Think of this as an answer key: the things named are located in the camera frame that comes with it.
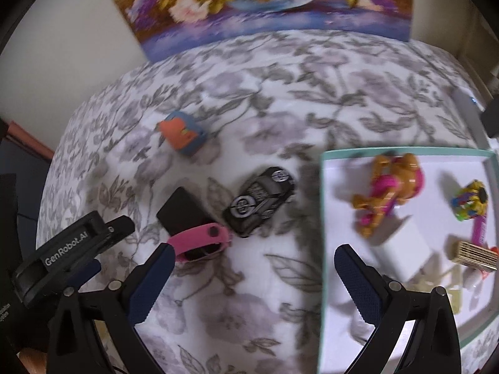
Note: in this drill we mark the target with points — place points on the floral printed bedsheet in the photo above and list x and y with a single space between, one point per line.
253 124

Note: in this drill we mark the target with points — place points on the grey rectangular device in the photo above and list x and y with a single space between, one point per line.
467 113

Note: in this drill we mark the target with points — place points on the small orange object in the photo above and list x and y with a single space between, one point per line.
494 249

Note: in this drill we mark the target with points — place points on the black toy car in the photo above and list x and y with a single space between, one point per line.
257 202

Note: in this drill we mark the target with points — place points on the green-rimmed white tray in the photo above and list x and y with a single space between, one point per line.
343 202

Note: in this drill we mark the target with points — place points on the orange and pink toy figure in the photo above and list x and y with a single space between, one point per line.
390 187

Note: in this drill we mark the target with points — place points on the black box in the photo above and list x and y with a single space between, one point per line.
181 210

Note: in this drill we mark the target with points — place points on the pink candy dispenser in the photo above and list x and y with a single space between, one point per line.
478 230

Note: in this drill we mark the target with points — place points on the black device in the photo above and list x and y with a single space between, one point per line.
492 120

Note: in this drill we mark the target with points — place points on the white cube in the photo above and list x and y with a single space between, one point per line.
401 253

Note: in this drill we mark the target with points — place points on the pink wristband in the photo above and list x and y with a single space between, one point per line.
195 237

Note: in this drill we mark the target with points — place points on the floral painting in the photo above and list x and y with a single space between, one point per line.
253 0

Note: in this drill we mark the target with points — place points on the reddish-brown bed frame edge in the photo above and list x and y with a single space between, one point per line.
31 140

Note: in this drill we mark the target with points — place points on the golden ribbed box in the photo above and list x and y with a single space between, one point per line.
473 255

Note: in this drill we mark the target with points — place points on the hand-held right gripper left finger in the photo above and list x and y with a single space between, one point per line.
150 284

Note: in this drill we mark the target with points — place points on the orange and blue box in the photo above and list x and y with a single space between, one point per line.
181 132

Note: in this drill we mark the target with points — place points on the colourful ball toy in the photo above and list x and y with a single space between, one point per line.
469 200

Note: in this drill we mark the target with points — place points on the translucent yellowish item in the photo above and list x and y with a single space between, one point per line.
452 292

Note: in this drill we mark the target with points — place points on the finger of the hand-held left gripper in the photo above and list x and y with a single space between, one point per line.
119 230
84 274

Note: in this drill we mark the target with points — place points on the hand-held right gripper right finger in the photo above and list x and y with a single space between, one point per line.
360 280

